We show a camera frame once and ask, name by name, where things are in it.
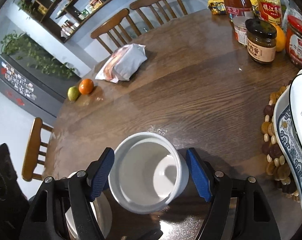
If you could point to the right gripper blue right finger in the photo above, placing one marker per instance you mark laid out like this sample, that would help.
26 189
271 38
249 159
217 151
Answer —
200 174

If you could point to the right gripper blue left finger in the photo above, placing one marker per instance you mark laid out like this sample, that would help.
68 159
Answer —
98 172

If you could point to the small white ramekin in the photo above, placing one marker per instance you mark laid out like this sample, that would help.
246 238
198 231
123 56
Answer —
148 173

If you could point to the large grey-white bowl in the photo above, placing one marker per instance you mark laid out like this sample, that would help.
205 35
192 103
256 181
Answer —
91 211

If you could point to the wooden bead trivet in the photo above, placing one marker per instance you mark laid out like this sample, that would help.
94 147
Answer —
277 166

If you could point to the side wooden chair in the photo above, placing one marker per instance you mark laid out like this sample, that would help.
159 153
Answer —
33 150

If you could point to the green pear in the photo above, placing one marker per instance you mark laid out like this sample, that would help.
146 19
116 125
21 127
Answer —
73 93

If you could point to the black chair with jacket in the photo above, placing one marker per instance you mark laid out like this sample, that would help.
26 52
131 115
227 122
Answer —
13 203

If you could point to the orange tangerine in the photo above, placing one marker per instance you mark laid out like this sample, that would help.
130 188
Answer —
86 86

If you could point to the right patterned rectangular plate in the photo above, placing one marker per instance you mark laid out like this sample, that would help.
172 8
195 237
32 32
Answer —
287 138

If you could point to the grey refrigerator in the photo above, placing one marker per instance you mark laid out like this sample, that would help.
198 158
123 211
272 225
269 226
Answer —
39 94

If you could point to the white snack bag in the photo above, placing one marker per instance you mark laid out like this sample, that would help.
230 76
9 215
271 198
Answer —
123 63

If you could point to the dark lid sauce jar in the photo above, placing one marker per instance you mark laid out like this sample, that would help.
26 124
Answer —
261 40

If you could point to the left wooden chair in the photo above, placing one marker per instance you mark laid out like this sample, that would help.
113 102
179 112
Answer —
115 31

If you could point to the hanging green vine plant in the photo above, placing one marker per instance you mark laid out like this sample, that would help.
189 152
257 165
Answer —
22 47

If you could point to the small white lid jar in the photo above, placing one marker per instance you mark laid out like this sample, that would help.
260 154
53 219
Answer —
240 29

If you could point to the orange fruit behind jars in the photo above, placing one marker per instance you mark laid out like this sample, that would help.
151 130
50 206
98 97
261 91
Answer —
280 38

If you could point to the red lid chili jar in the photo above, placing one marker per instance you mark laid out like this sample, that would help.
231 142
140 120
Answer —
294 40

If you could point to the yellow snack packet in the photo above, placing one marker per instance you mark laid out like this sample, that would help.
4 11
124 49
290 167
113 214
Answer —
217 7

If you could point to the right wooden chair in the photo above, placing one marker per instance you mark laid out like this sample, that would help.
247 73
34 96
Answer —
157 7

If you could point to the yellow cap vinegar bottle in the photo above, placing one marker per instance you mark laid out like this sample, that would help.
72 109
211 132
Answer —
270 11

